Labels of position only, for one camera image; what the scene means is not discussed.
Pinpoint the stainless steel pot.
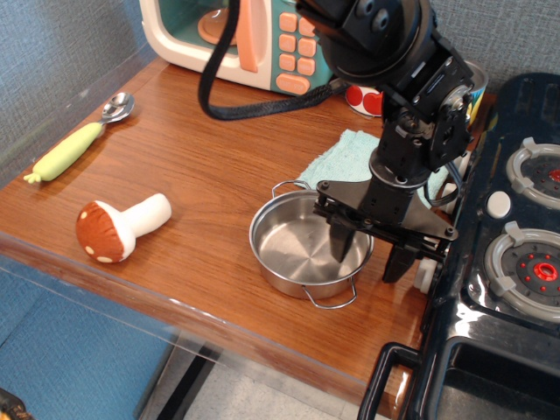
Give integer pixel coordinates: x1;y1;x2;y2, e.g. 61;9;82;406
248;179;374;310

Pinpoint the black toy stove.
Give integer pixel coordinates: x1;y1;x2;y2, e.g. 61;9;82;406
359;73;559;419

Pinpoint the white stove knob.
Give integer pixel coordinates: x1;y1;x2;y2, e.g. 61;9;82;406
414;258;438;294
453;150;471;178
440;183;459;213

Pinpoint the orange object bottom left corner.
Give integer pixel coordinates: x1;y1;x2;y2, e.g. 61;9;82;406
0;388;35;420

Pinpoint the plush brown mushroom toy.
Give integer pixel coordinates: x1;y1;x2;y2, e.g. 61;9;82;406
75;193;172;263

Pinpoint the white stove knob middle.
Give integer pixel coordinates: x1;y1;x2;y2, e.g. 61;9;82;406
440;183;459;213

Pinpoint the tomato sauce can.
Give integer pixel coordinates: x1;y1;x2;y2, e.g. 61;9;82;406
345;86;383;117

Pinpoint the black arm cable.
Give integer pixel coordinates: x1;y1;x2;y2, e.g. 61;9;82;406
197;0;347;122

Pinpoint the green handled metal spoon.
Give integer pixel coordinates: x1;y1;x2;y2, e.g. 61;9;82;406
24;92;135;184

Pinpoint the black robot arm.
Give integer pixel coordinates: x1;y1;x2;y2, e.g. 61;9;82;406
297;1;473;283

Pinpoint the white stove knob rear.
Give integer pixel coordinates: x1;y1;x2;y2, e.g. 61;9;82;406
453;150;471;178

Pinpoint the white stove knob front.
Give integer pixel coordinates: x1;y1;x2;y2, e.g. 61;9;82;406
414;258;438;294

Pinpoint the teal folded cloth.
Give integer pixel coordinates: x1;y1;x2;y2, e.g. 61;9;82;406
298;128;450;207

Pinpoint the teal toy microwave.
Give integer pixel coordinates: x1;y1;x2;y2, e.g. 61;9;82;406
140;0;333;95

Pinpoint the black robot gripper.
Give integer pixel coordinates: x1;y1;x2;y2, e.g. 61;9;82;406
315;164;459;284

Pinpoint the pineapple slices can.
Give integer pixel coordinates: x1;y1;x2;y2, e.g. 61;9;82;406
465;60;488;129

